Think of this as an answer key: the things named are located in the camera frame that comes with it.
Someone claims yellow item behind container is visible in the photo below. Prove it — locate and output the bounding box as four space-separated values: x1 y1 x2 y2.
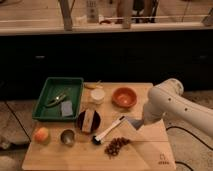
84 81 103 89

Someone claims orange peach fruit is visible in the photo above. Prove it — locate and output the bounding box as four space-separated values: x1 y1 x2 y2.
34 127 50 144

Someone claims red orange bowl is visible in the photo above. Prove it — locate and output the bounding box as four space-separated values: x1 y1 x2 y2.
112 87 137 108

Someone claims small metal cup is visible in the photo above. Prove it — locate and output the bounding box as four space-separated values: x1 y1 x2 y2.
60 129 75 146

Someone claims green spoon in tray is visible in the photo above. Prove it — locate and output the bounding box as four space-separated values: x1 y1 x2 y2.
46 88 69 108

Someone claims grey sponge in tray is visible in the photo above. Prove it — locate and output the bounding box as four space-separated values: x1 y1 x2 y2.
61 101 73 117

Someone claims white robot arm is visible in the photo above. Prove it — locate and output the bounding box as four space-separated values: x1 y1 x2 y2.
143 78 213 138

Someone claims black cable on floor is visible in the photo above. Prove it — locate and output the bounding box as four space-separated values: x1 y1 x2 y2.
165 125 213 171

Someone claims white handled black brush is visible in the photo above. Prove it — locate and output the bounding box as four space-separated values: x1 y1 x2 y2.
92 116 124 145

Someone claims green plastic tray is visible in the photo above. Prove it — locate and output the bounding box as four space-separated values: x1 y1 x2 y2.
32 77 84 122

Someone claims grey towel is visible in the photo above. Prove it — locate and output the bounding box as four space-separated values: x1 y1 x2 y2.
126 117 144 130

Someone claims pile of brown nuts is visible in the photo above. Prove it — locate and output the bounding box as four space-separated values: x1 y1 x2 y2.
104 137 131 157

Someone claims wooden block on plate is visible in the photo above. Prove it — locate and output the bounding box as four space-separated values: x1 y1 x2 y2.
82 109 94 133

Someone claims black cable left floor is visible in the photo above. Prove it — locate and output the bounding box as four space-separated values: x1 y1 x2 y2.
0 96 32 143

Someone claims white round container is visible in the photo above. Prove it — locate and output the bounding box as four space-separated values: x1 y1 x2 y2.
90 88 105 104

